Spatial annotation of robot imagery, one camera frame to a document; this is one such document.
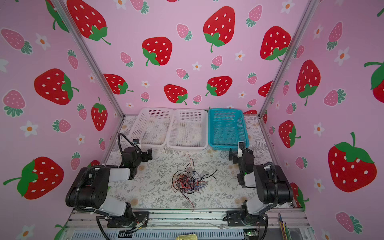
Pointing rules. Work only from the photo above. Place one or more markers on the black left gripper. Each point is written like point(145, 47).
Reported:
point(144, 155)

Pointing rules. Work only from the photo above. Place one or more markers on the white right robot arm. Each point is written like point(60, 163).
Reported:
point(270, 183)

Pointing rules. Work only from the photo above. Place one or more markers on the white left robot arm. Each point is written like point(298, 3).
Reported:
point(89, 192)

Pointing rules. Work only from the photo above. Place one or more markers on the teal plastic basket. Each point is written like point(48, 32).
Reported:
point(227, 127)

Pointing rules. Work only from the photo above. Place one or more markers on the left white plastic basket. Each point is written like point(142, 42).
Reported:
point(151, 127)

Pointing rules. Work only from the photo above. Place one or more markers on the white plastic basket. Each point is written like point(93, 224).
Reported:
point(188, 130)
point(151, 127)

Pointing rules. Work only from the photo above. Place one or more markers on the middle white plastic basket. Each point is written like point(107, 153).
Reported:
point(188, 130)

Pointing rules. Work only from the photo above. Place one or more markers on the gold object at bottom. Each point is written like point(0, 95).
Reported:
point(187, 237)

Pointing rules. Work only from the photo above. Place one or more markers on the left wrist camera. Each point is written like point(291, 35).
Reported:
point(136, 142)

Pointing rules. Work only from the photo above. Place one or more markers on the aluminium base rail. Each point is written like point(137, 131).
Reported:
point(206, 224)

